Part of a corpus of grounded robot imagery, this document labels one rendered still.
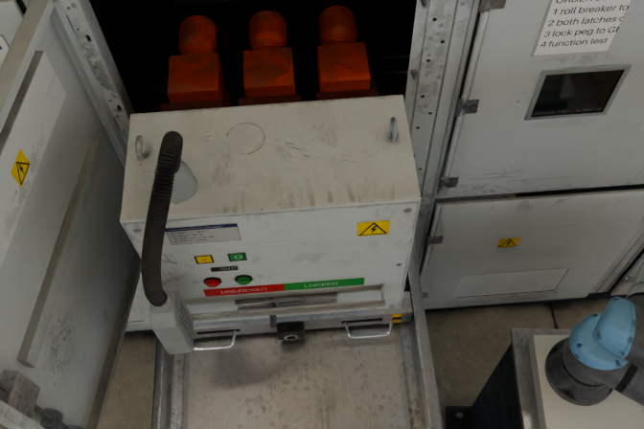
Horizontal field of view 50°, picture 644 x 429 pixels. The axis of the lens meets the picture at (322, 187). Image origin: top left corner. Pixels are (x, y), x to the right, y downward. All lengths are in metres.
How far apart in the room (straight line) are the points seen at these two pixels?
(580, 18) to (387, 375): 0.84
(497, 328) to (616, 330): 1.56
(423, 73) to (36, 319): 0.85
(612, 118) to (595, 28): 0.32
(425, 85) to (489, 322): 1.31
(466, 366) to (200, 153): 1.54
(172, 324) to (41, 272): 0.25
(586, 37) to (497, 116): 0.26
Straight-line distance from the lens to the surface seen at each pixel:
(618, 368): 1.51
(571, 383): 1.63
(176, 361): 1.63
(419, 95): 1.47
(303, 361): 1.60
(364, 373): 1.59
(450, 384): 2.49
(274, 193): 1.15
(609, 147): 1.76
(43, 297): 1.33
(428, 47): 1.36
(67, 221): 1.38
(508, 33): 1.35
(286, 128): 1.22
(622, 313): 1.05
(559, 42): 1.40
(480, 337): 2.56
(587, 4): 1.35
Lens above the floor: 2.37
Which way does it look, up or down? 58 degrees down
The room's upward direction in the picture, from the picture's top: 3 degrees counter-clockwise
